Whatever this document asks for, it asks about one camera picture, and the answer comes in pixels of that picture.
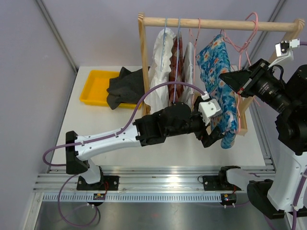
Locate blue wire hanger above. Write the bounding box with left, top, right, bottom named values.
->
left=172, top=17, right=181, bottom=104
left=158, top=17, right=169, bottom=72

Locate grey polka dot skirt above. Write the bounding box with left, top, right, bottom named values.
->
left=106, top=67, right=145, bottom=110

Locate pink wire hanger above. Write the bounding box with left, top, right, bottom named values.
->
left=220, top=12, right=259, bottom=53
left=188, top=18, right=201, bottom=106
left=230, top=43, right=262, bottom=135

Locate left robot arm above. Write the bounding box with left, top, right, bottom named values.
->
left=65, top=96, right=223, bottom=191

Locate aluminium frame post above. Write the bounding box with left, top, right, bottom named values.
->
left=35, top=0, right=79, bottom=75
left=267, top=0, right=288, bottom=22

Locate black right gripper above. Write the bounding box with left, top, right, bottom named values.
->
left=220, top=59, right=298, bottom=115

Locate aluminium mounting rail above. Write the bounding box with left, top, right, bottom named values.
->
left=24, top=141, right=298, bottom=230

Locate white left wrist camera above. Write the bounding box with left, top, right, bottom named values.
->
left=198, top=94, right=222, bottom=126

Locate blue floral skirt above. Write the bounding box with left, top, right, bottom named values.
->
left=196, top=34, right=239, bottom=149

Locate red plaid skirt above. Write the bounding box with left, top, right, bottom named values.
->
left=168, top=32, right=184, bottom=105

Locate yellow plastic tray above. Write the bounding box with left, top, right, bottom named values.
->
left=79, top=69, right=142, bottom=111

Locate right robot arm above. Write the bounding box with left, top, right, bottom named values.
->
left=217, top=59, right=307, bottom=219

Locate white ruffled skirt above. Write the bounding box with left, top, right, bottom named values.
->
left=144, top=27, right=176, bottom=114

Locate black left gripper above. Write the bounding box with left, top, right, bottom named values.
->
left=165, top=97, right=224, bottom=147

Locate wooden clothes rack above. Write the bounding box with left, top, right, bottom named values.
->
left=137, top=12, right=306, bottom=137

